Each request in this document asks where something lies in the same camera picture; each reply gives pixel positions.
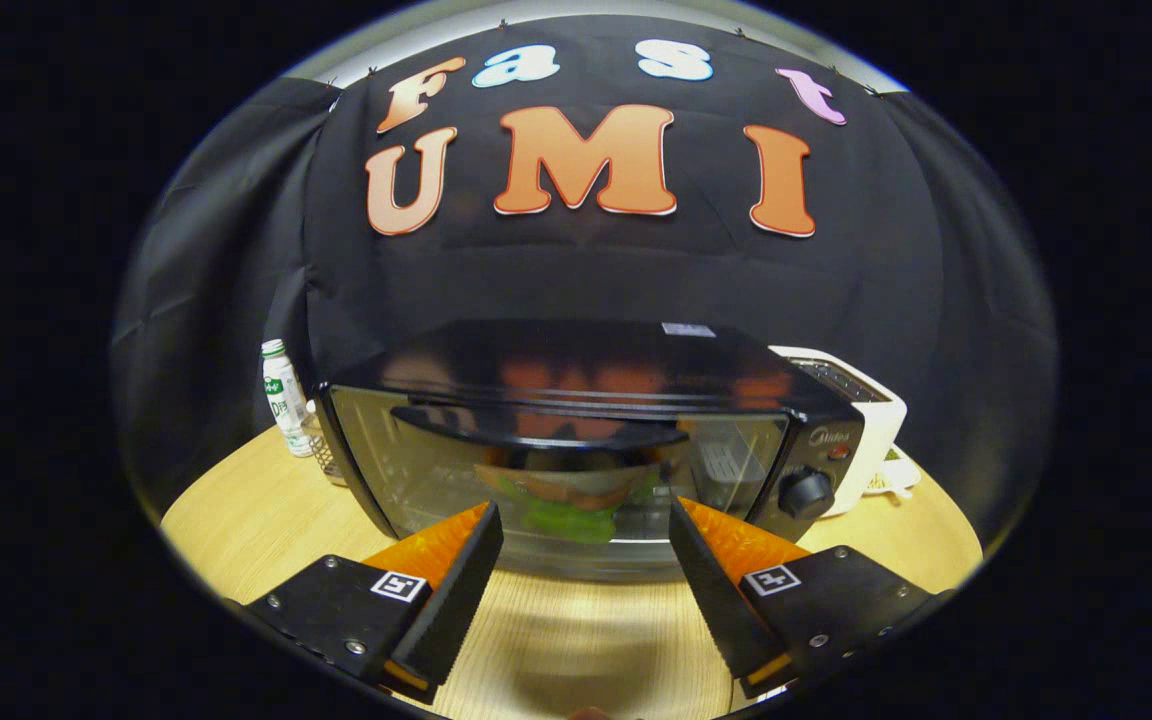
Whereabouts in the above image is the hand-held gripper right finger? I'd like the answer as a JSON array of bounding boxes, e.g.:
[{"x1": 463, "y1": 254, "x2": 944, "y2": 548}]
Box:
[{"x1": 669, "y1": 497, "x2": 947, "y2": 699}]

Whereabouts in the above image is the lettuce sandwich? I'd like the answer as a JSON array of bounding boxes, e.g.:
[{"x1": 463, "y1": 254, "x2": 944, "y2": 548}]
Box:
[{"x1": 476, "y1": 462, "x2": 662, "y2": 546}]

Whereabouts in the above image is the white bottle green label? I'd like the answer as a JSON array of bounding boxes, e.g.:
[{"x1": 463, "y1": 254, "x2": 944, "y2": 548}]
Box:
[{"x1": 261, "y1": 339, "x2": 315, "y2": 459}]

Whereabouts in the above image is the white pop-up toaster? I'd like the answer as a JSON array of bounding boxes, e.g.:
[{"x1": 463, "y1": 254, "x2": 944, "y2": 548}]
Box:
[{"x1": 768, "y1": 345, "x2": 909, "y2": 518}]

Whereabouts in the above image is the small white dish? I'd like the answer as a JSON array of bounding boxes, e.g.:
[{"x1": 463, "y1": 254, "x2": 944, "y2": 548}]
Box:
[{"x1": 866, "y1": 448, "x2": 924, "y2": 499}]

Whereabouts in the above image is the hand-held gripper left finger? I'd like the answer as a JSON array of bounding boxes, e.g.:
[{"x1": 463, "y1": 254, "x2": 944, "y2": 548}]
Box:
[{"x1": 236, "y1": 500, "x2": 505, "y2": 706}]

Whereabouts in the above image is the metal wire rack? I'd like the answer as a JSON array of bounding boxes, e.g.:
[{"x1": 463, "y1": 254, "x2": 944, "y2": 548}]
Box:
[{"x1": 304, "y1": 400, "x2": 349, "y2": 488}]

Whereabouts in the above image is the black toaster oven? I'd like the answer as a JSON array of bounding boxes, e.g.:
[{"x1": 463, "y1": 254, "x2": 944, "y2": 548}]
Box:
[{"x1": 314, "y1": 318, "x2": 867, "y2": 583}]

